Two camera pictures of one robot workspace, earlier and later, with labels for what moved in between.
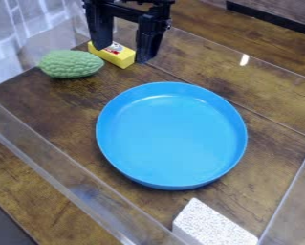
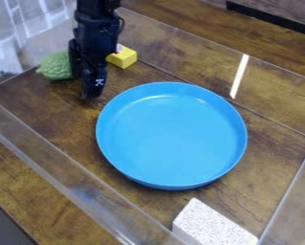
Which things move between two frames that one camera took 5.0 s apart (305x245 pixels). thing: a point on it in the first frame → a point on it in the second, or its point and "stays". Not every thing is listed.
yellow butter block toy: [118, 55] stays
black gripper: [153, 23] → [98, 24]
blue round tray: [170, 136] stays
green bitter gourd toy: [70, 63] stays
